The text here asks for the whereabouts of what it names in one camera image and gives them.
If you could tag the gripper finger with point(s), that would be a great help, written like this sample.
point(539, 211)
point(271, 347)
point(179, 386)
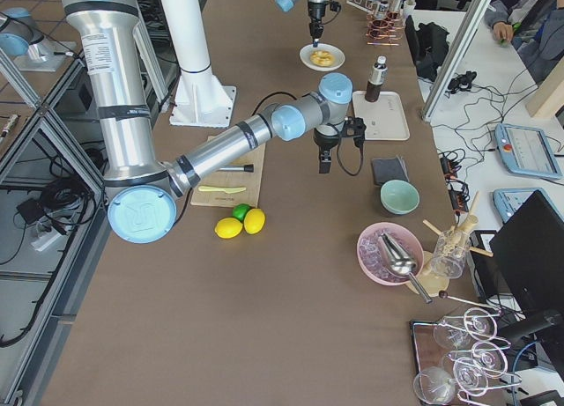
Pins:
point(324, 161)

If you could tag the pink bowl with ice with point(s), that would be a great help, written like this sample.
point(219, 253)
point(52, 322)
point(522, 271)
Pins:
point(372, 259)

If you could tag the dark grey folded cloth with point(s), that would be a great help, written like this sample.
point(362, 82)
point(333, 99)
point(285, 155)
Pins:
point(389, 169)

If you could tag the clear glass mug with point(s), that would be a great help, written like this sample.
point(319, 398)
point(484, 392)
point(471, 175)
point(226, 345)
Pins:
point(449, 256)

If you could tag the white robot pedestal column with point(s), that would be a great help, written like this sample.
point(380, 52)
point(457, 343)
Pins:
point(200, 99)

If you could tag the wine glass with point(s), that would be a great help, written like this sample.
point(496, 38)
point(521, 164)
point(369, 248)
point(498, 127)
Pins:
point(490, 358)
point(480, 324)
point(449, 333)
point(470, 377)

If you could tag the white round plate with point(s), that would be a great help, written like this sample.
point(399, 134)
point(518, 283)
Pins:
point(338, 54)

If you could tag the yellow plastic knife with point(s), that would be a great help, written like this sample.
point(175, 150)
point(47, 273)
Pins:
point(226, 190)

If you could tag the dark tea bottle on tray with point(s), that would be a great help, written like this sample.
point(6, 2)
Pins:
point(376, 79)

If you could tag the metal ice scoop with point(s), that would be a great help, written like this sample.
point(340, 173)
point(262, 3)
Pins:
point(402, 264)

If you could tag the round wooden stand base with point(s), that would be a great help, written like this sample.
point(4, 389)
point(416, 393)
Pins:
point(432, 282)

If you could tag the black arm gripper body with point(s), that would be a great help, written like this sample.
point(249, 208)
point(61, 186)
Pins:
point(324, 141)

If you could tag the yellow lemon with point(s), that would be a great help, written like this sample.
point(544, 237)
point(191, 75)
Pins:
point(254, 221)
point(227, 228)

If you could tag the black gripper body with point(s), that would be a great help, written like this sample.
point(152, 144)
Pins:
point(315, 7)

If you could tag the copper wire bottle rack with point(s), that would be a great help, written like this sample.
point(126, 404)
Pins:
point(385, 31)

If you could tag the black monitor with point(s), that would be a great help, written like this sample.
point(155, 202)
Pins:
point(528, 251)

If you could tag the aluminium frame post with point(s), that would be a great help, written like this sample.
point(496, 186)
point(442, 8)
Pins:
point(457, 50)

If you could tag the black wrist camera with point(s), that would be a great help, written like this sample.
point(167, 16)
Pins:
point(354, 128)

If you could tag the tea bottle in rack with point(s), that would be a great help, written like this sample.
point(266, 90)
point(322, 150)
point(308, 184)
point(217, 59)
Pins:
point(395, 8)
point(381, 9)

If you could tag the cream rabbit tray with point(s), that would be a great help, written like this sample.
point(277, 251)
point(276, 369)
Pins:
point(385, 119)

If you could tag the glazed twisted ring donut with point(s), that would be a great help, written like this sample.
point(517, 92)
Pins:
point(322, 58)

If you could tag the blue teach pendant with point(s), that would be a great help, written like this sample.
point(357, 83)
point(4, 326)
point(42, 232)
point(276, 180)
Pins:
point(508, 200)
point(526, 151)

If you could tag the mint green bowl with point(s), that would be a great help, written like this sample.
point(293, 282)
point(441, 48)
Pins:
point(399, 197)

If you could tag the wooden cutting board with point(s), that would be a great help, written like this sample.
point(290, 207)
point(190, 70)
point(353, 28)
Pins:
point(233, 179)

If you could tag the green lime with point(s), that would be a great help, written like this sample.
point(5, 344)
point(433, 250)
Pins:
point(240, 211)

